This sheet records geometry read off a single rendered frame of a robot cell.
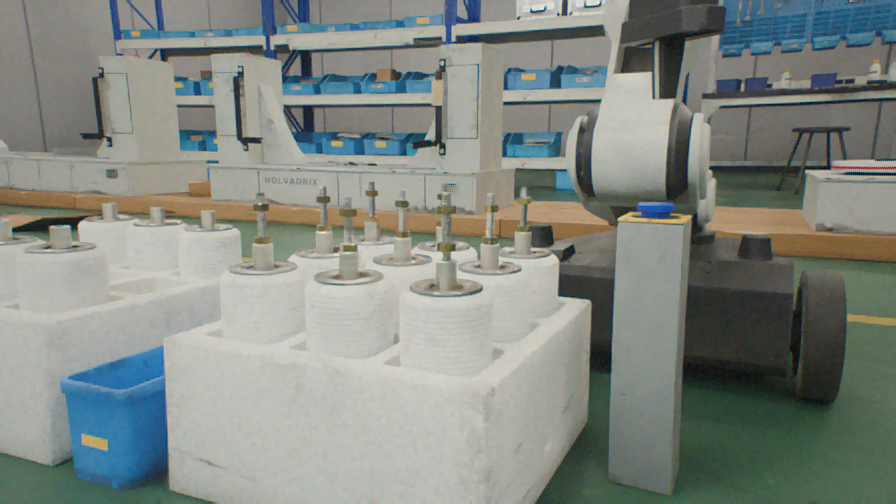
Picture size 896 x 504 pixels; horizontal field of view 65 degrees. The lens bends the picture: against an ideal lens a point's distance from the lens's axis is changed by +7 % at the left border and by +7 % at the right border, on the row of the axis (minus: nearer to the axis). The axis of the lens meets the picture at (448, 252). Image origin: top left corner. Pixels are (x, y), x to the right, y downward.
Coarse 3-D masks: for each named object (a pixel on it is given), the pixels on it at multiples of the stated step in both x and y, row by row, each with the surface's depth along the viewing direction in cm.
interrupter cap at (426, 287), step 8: (424, 280) 70; (432, 280) 71; (464, 280) 70; (472, 280) 70; (416, 288) 67; (424, 288) 66; (432, 288) 68; (464, 288) 67; (472, 288) 67; (480, 288) 66; (432, 296) 64; (440, 296) 64; (448, 296) 64; (456, 296) 64
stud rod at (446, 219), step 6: (444, 192) 66; (450, 192) 66; (444, 198) 66; (450, 198) 66; (444, 204) 66; (450, 204) 66; (444, 216) 66; (450, 216) 66; (444, 222) 66; (450, 222) 66; (444, 228) 66; (450, 228) 67; (444, 234) 67; (450, 234) 67; (444, 240) 67; (450, 240) 67; (444, 252) 67; (450, 252) 67; (444, 258) 67; (450, 258) 67
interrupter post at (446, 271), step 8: (440, 264) 66; (448, 264) 66; (456, 264) 67; (440, 272) 67; (448, 272) 66; (456, 272) 67; (440, 280) 67; (448, 280) 67; (456, 280) 67; (440, 288) 67; (448, 288) 67; (456, 288) 67
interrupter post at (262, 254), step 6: (258, 246) 76; (264, 246) 76; (270, 246) 77; (258, 252) 76; (264, 252) 76; (270, 252) 77; (258, 258) 77; (264, 258) 77; (270, 258) 77; (258, 264) 77; (264, 264) 77; (270, 264) 77
